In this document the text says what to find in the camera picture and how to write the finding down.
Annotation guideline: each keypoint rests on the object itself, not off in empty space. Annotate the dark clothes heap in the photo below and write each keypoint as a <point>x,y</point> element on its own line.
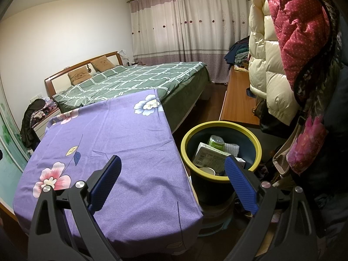
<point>27,125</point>

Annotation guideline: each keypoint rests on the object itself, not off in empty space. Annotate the white and green box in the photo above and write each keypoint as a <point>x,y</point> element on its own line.
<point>209,155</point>

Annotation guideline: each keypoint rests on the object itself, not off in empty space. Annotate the long wooden cabinet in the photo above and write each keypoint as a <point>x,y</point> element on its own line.
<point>236,100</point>

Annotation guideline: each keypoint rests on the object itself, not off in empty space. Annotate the small black device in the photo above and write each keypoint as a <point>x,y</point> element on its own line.
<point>250,92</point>

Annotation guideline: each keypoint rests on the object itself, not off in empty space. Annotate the white wall socket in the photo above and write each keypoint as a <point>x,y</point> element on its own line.
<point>35,98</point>

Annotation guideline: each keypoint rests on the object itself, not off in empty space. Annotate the purple floral tablecloth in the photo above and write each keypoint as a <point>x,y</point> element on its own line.
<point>122,141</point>

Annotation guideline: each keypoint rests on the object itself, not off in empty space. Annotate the yellow-rimmed dark bin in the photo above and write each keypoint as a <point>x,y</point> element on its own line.
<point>210,193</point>

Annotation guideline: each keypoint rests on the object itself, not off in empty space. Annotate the brown pillow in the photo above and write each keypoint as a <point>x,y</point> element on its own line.
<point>77,76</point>
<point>103,64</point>

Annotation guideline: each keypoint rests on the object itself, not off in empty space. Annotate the green glass wardrobe door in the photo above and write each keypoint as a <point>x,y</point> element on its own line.
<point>8,141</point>

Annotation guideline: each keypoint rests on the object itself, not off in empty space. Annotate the wooden bed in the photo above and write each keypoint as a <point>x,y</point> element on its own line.
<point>59,80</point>

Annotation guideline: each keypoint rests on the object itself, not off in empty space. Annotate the pink floral bag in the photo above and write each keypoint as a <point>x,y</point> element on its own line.
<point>307,141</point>

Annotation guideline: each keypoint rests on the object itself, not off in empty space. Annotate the cream puffer jacket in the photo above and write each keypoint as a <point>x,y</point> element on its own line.
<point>269,73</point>

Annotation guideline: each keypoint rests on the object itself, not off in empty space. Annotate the white nightstand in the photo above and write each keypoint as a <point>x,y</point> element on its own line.
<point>45,125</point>

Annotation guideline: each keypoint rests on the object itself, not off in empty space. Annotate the pink and cream curtain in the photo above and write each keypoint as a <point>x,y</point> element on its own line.
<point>190,32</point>

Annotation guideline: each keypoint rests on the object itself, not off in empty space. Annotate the light green bottle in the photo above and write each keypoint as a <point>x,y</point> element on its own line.
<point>216,142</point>

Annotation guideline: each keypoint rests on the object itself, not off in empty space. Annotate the green checked duvet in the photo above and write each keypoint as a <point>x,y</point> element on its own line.
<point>149,81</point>

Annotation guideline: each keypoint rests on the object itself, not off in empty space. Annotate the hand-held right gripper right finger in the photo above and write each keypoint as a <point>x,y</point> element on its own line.
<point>242,185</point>

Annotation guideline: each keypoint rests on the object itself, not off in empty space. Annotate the white paper towel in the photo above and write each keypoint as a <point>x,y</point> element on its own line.
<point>231,149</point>

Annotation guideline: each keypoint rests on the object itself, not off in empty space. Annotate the white paper cup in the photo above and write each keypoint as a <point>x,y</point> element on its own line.
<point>208,170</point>

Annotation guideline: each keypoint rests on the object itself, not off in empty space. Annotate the dark patterned coat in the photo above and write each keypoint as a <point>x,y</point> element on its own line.
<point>334,100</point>

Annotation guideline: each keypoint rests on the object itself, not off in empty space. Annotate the red puffer jacket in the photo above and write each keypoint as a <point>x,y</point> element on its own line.
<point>299,32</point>

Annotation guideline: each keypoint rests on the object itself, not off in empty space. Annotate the pile of folded clothes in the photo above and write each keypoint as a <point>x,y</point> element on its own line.
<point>239,51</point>

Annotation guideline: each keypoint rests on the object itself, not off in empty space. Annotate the beige bag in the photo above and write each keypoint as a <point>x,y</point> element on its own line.
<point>282,157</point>

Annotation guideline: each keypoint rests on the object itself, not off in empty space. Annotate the pale green plastic stool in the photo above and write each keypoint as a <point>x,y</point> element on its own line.
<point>214,223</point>

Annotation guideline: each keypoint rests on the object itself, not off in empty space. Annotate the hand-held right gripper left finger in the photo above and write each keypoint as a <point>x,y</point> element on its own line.
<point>106,182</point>

